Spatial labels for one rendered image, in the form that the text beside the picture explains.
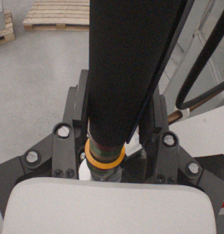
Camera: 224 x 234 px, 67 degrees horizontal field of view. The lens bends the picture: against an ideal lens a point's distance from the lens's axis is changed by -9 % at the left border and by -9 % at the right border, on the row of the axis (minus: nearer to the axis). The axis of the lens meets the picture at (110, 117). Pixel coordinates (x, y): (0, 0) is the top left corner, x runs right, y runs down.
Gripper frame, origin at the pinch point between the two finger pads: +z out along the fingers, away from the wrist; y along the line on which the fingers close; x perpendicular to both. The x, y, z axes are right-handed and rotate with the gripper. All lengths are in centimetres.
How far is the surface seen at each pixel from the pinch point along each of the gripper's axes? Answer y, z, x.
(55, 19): -84, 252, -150
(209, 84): 71, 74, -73
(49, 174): -18, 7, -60
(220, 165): 24.7, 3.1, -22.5
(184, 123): 29, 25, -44
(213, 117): 36, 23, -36
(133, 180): 7.6, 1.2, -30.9
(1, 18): -156, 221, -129
